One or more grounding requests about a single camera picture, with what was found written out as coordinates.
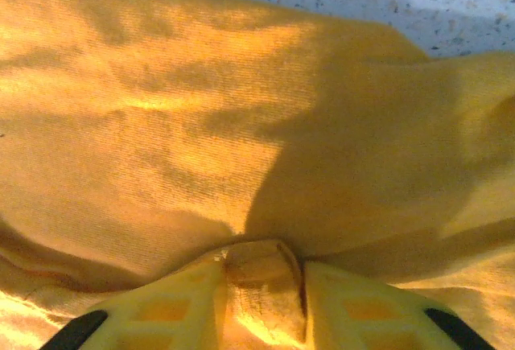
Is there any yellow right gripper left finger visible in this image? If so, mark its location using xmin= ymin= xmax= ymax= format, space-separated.
xmin=78 ymin=258 xmax=227 ymax=350

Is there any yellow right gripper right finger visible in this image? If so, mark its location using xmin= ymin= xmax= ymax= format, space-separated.
xmin=301 ymin=260 xmax=464 ymax=350

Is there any yellow t-shirt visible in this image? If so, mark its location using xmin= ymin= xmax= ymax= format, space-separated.
xmin=0 ymin=0 xmax=515 ymax=350

